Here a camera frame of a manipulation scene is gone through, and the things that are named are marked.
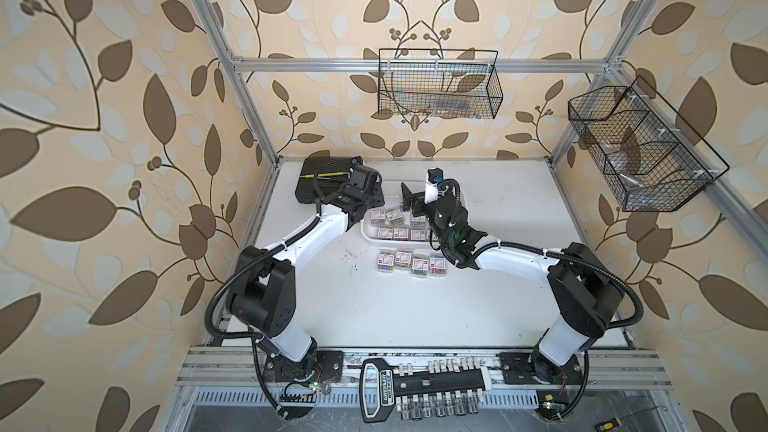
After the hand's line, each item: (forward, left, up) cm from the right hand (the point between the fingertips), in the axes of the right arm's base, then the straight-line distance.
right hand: (418, 182), depth 83 cm
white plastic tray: (+1, +9, -22) cm, 24 cm away
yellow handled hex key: (+19, +32, -16) cm, 40 cm away
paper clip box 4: (-14, +11, -22) cm, 28 cm away
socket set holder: (-46, -4, -22) cm, 51 cm away
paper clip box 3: (-13, +5, -21) cm, 25 cm away
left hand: (+3, +15, -4) cm, 15 cm away
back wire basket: (+34, -11, +10) cm, 37 cm away
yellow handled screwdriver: (-54, -42, -23) cm, 72 cm away
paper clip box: (-16, -5, -21) cm, 27 cm away
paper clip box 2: (-15, 0, -23) cm, 27 cm away
